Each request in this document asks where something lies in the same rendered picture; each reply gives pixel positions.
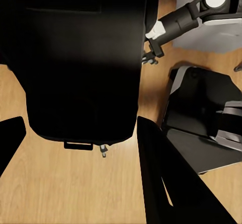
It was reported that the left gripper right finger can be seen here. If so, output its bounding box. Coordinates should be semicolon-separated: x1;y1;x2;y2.
137;116;237;224

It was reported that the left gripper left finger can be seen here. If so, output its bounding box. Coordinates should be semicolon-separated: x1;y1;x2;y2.
0;116;26;176

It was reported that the camera tripod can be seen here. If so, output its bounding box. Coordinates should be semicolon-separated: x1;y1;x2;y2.
100;59;158;158

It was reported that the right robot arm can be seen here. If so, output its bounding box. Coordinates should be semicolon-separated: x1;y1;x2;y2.
142;0;242;62

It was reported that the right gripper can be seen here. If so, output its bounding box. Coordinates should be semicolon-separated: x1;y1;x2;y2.
142;12;183;62

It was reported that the digital camera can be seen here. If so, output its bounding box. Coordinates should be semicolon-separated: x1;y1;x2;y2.
0;0;159;150

